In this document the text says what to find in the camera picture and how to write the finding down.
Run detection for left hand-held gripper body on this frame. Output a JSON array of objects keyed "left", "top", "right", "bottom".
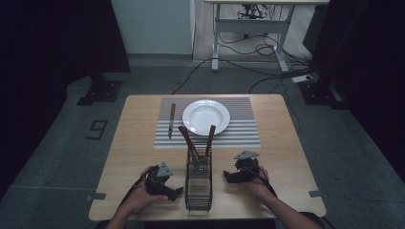
[{"left": 144, "top": 161, "right": 176, "bottom": 198}]

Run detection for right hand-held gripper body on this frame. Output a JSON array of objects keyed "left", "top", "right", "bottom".
[{"left": 233, "top": 150, "right": 261, "bottom": 183}]

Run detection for person's left hand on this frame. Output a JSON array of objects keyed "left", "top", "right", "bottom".
[{"left": 124, "top": 184, "right": 170, "bottom": 215}]

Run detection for person's right hand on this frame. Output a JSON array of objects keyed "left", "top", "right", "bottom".
[{"left": 244, "top": 165, "right": 272, "bottom": 200}]

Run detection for grey striped placemat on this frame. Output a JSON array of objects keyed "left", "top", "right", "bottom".
[{"left": 153, "top": 96, "right": 262, "bottom": 150}]

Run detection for brown chopsticks in basket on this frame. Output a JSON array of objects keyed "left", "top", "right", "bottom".
[{"left": 177, "top": 125, "right": 203, "bottom": 167}]

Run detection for grey tape strip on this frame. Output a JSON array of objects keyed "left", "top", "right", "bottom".
[
  {"left": 308, "top": 189, "right": 330, "bottom": 198},
  {"left": 85, "top": 192, "right": 107, "bottom": 202}
]

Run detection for white round plate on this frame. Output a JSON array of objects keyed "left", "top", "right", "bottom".
[{"left": 181, "top": 98, "right": 231, "bottom": 137}]

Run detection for white power strip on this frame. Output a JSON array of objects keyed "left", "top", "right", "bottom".
[{"left": 291, "top": 73, "right": 315, "bottom": 85}]

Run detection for black stand base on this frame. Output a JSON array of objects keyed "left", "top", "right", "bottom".
[
  {"left": 75, "top": 73, "right": 125, "bottom": 107},
  {"left": 298, "top": 79, "right": 349, "bottom": 111}
]

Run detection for white cabinet panel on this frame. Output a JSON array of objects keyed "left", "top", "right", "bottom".
[{"left": 111, "top": 0, "right": 196, "bottom": 56}]

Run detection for dark curtain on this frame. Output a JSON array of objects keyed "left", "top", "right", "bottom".
[
  {"left": 302, "top": 0, "right": 405, "bottom": 184},
  {"left": 0, "top": 0, "right": 131, "bottom": 198}
]

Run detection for left hand-held gripper cable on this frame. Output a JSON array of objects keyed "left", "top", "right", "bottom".
[{"left": 118, "top": 165, "right": 154, "bottom": 209}]

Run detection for hand-held gripper cable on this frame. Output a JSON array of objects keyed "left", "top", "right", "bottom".
[
  {"left": 118, "top": 165, "right": 154, "bottom": 209},
  {"left": 244, "top": 165, "right": 279, "bottom": 198}
]

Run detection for black wire mesh cutlery holder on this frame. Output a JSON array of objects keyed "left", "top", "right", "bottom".
[{"left": 184, "top": 147, "right": 214, "bottom": 213}]

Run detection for right hand-held gripper cable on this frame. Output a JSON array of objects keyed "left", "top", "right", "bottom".
[{"left": 244, "top": 165, "right": 279, "bottom": 198}]

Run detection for wooden handled utensil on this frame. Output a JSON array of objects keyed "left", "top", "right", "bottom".
[{"left": 204, "top": 124, "right": 217, "bottom": 157}]

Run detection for wooden handled table knife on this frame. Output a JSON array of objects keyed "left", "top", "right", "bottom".
[{"left": 167, "top": 102, "right": 177, "bottom": 140}]

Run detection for black floor cable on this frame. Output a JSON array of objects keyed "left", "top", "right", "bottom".
[{"left": 171, "top": 57, "right": 214, "bottom": 95}]

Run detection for tangle of black floor cables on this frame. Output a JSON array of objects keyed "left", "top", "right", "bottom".
[{"left": 218, "top": 31, "right": 314, "bottom": 96}]

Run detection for white metal frame desk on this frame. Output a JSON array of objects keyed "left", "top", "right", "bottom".
[{"left": 204, "top": 0, "right": 330, "bottom": 73}]

